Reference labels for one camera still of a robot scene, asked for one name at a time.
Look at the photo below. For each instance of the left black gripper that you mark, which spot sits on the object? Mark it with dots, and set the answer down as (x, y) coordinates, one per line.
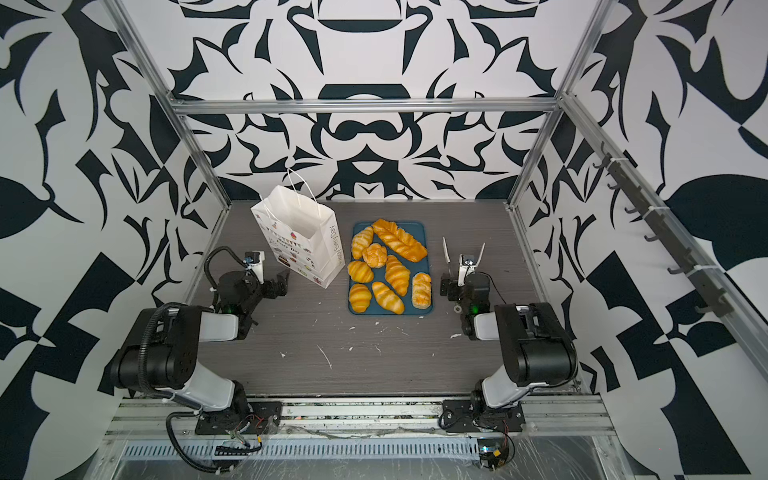
(276, 284)

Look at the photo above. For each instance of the white paper gift bag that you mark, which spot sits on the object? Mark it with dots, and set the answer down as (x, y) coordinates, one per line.
(302, 233)

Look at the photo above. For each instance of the long braided fake bread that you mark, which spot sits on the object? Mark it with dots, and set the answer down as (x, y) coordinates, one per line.
(399, 241)

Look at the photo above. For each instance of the round knotted fake bread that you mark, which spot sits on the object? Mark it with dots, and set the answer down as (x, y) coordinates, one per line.
(375, 255)

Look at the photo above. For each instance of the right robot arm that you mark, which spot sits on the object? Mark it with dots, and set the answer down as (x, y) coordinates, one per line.
(537, 353)

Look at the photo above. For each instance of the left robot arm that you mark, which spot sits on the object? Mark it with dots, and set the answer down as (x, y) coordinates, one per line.
(159, 358)

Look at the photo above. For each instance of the flaky fake pastry right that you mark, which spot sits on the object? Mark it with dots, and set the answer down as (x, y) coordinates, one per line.
(421, 291)

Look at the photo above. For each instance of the fake croissant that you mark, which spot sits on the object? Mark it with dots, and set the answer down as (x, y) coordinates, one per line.
(361, 241)
(397, 275)
(359, 298)
(387, 298)
(360, 272)

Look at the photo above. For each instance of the fake croissant middle left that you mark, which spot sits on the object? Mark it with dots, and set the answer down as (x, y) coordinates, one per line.
(360, 272)

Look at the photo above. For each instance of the fake croissant bottom left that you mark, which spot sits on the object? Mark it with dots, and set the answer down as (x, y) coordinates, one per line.
(359, 298)

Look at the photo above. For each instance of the fake croissant top left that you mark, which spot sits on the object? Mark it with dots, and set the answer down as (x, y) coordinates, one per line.
(361, 241)

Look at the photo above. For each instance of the fake croissant bottom centre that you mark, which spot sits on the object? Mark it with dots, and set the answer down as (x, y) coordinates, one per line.
(387, 298)

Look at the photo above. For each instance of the teal plastic tray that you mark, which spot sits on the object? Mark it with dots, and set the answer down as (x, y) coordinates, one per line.
(417, 230)

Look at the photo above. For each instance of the small electronics board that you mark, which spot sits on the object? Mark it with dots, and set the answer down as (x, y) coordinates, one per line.
(494, 456)

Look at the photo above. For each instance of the black hook rack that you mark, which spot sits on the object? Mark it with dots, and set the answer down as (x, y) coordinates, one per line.
(669, 232)

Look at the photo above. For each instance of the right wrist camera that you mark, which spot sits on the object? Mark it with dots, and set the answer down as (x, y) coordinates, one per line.
(467, 266)

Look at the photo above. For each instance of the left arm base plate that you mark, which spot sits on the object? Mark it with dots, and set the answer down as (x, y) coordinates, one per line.
(257, 418)

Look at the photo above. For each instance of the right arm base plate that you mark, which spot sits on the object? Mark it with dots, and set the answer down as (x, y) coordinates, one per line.
(464, 416)

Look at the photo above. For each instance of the aluminium front rail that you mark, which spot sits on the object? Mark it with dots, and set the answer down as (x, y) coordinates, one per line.
(346, 417)

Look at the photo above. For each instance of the aluminium cage frame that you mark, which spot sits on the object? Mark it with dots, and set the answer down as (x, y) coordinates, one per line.
(744, 324)

